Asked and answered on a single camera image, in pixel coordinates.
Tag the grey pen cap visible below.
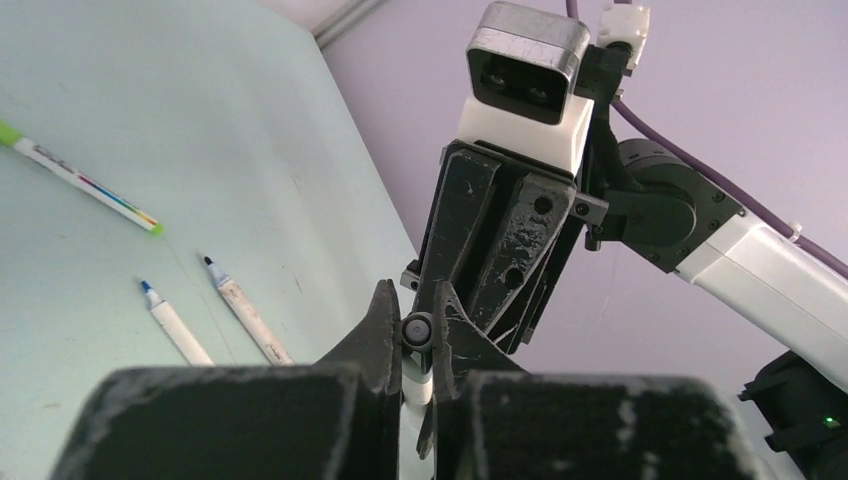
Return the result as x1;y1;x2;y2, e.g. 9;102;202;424
401;312;433;354

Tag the green cap marker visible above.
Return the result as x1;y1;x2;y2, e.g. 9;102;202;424
1;122;164;235

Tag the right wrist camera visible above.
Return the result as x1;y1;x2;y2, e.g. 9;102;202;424
457;1;594;175

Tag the light blue marker body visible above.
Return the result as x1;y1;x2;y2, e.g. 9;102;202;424
140;280;215;366

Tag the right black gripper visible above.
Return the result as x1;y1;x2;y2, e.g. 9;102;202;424
402;140;608;354

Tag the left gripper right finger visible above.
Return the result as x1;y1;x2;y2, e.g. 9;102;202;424
432;282;762;479

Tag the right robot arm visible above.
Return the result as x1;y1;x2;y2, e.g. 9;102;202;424
408;39;847;479

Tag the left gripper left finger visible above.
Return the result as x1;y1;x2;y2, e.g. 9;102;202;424
51;280;401;479

